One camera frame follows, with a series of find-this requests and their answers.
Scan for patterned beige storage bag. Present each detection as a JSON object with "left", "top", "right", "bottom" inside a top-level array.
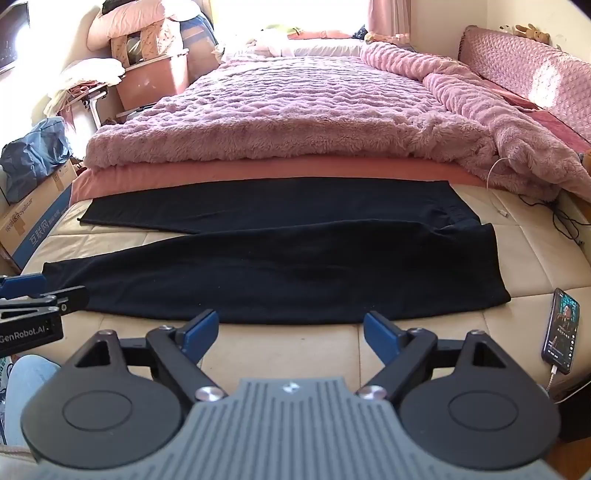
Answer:
[{"left": 110, "top": 21, "right": 186, "bottom": 62}]

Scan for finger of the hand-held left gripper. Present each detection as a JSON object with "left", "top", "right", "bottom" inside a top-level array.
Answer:
[
  {"left": 0, "top": 286, "right": 90, "bottom": 320},
  {"left": 0, "top": 274, "right": 48, "bottom": 298}
]

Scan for person's leg in jeans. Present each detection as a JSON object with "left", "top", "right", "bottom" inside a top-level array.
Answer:
[{"left": 0, "top": 354, "right": 62, "bottom": 449}]

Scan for pink fluffy blanket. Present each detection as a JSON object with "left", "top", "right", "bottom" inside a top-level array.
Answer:
[{"left": 85, "top": 41, "right": 591, "bottom": 204}]

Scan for smartphone with lit screen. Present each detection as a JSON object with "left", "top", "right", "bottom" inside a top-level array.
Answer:
[{"left": 541, "top": 288, "right": 581, "bottom": 374}]

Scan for brown plush toy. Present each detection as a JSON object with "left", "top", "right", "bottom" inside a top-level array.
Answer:
[{"left": 514, "top": 23, "right": 551, "bottom": 45}]

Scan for dark flat screen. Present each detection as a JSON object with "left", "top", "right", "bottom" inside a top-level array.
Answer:
[{"left": 0, "top": 0, "right": 31, "bottom": 75}]

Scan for cardboard box with blue print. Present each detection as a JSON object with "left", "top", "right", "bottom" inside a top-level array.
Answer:
[{"left": 0, "top": 159, "right": 83, "bottom": 273}]

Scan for salmon pink bed sheet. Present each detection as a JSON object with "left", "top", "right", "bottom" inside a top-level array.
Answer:
[{"left": 69, "top": 154, "right": 491, "bottom": 206}]

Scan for black cable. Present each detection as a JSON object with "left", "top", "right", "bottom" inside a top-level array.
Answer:
[{"left": 517, "top": 191, "right": 588, "bottom": 254}]

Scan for white phone charging cable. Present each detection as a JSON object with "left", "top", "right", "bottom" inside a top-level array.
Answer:
[{"left": 546, "top": 364, "right": 591, "bottom": 405}]

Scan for brown plastic storage bin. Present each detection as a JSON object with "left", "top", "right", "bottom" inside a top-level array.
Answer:
[{"left": 113, "top": 48, "right": 191, "bottom": 110}]

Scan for white cloth pile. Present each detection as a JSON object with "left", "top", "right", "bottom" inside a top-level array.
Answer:
[{"left": 44, "top": 58, "right": 126, "bottom": 117}]

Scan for blue patterned bedding bundle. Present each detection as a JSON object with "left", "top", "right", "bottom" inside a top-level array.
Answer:
[{"left": 178, "top": 11, "right": 221, "bottom": 75}]

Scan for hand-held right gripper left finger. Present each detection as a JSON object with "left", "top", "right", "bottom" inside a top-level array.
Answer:
[{"left": 74, "top": 309, "right": 228, "bottom": 403}]

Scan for pink curtain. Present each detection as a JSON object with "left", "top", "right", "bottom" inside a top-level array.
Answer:
[{"left": 367, "top": 0, "right": 415, "bottom": 41}]

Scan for pink pillows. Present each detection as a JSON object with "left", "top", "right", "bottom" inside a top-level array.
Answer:
[{"left": 87, "top": 0, "right": 206, "bottom": 46}]

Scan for white loose cable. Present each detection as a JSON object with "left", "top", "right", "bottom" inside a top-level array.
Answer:
[{"left": 487, "top": 157, "right": 511, "bottom": 220}]

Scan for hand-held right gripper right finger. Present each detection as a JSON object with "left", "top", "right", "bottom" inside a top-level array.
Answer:
[{"left": 355, "top": 311, "right": 509, "bottom": 402}]

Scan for blue plastic bag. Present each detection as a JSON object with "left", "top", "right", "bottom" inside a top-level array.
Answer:
[{"left": 0, "top": 117, "right": 73, "bottom": 204}]

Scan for white chair frame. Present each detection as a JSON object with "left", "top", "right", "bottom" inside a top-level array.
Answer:
[{"left": 69, "top": 83, "right": 122, "bottom": 131}]

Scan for clothes pile by window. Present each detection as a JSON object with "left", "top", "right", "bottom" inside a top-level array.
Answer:
[{"left": 249, "top": 23, "right": 370, "bottom": 52}]

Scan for black pants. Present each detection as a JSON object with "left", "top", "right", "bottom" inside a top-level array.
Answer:
[{"left": 42, "top": 178, "right": 512, "bottom": 324}]

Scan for pink quilted headboard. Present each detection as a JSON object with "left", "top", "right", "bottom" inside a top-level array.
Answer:
[{"left": 458, "top": 25, "right": 591, "bottom": 144}]

